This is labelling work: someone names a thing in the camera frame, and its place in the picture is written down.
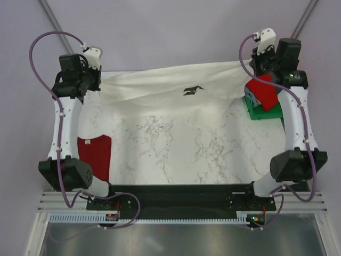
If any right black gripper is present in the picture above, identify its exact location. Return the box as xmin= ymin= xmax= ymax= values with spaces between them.
xmin=250 ymin=43 xmax=280 ymax=77

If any folded red t shirt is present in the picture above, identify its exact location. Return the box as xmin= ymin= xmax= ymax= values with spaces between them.
xmin=77 ymin=135 xmax=112 ymax=182

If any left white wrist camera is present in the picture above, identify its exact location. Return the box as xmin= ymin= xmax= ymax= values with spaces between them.
xmin=80 ymin=44 xmax=102 ymax=70

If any aluminium frame rail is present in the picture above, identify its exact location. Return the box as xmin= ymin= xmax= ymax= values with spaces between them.
xmin=38 ymin=192 xmax=327 ymax=214

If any light blue t shirt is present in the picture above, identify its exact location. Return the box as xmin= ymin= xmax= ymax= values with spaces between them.
xmin=244 ymin=86 xmax=262 ymax=108

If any white slotted cable duct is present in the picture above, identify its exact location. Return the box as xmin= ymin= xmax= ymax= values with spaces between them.
xmin=49 ymin=212 xmax=264 ymax=225

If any green plastic bin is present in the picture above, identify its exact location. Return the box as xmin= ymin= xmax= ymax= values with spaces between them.
xmin=244 ymin=97 xmax=283 ymax=120

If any red t shirt in bin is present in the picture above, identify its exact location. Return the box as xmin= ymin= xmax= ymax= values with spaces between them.
xmin=246 ymin=78 xmax=279 ymax=111

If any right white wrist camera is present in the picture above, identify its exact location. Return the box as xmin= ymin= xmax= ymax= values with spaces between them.
xmin=253 ymin=28 xmax=276 ymax=55

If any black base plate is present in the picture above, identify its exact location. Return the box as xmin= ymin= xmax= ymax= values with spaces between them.
xmin=85 ymin=183 xmax=277 ymax=211

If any white t shirt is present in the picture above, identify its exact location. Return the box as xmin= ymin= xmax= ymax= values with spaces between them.
xmin=99 ymin=61 xmax=251 ymax=119

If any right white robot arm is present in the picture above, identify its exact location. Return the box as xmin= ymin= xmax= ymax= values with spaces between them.
xmin=243 ymin=38 xmax=328 ymax=210

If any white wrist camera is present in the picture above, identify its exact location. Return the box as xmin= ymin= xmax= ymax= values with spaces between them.
xmin=253 ymin=28 xmax=276 ymax=55
xmin=80 ymin=44 xmax=102 ymax=70

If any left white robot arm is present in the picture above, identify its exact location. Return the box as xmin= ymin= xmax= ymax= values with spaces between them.
xmin=38 ymin=48 xmax=117 ymax=210

